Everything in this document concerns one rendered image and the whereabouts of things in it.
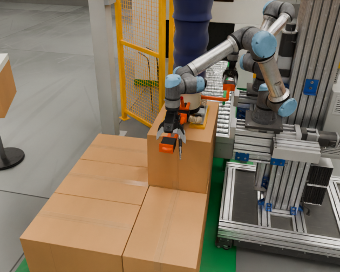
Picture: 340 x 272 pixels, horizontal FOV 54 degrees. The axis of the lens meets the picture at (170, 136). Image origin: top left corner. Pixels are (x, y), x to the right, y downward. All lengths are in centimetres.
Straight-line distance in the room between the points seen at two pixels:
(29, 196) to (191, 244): 178
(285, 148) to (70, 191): 139
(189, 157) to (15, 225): 159
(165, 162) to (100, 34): 168
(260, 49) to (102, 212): 131
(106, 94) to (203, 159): 179
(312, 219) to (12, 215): 239
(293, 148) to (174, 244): 89
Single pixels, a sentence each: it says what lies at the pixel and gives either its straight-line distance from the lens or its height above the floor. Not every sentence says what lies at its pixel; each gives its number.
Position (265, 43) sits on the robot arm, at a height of 158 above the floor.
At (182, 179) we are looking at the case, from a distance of 220.
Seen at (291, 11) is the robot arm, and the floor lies 158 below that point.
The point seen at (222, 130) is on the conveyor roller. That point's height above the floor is 54.
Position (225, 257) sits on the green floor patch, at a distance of 261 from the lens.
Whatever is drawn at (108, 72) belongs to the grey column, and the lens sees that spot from 349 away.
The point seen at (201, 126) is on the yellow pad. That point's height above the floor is 96.
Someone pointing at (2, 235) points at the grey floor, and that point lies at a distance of 298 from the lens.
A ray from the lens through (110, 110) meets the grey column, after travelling 366.
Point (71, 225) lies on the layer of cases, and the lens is 209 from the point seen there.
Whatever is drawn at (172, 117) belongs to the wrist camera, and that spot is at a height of 125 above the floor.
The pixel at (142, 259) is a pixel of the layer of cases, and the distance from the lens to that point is 186.
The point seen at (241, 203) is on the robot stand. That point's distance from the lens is 273.
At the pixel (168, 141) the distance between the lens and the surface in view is 171.
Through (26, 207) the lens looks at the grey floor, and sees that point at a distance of 315.
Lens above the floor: 199
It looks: 31 degrees down
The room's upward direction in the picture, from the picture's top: 1 degrees clockwise
